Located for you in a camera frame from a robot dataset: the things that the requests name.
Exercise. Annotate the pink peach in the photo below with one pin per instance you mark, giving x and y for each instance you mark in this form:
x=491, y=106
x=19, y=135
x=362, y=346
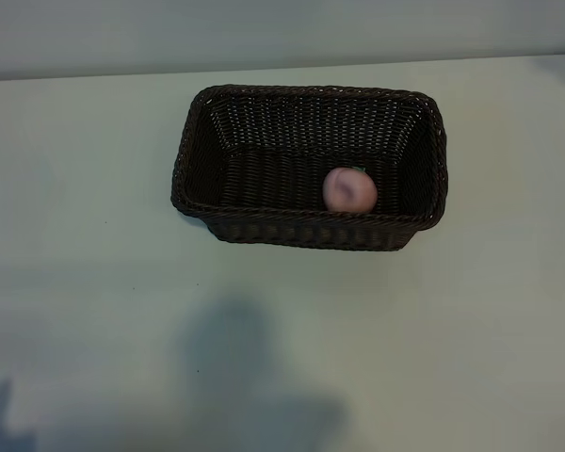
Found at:
x=348, y=190

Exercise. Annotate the dark brown wicker basket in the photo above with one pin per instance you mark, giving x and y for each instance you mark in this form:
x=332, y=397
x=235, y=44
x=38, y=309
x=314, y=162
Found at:
x=273, y=188

